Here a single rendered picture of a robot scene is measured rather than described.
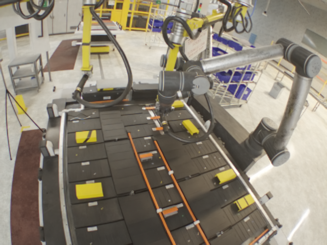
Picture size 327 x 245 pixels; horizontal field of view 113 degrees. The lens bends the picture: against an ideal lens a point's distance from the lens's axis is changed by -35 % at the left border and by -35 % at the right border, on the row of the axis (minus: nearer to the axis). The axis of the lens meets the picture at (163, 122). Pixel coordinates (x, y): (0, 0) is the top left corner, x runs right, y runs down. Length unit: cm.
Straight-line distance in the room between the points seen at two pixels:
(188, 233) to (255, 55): 113
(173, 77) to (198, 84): 13
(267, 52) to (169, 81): 68
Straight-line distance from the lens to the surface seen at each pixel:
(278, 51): 122
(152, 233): 94
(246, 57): 109
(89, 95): 156
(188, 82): 84
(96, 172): 108
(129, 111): 150
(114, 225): 94
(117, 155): 114
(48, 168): 134
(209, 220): 106
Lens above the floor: 192
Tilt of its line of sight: 39 degrees down
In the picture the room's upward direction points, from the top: 15 degrees clockwise
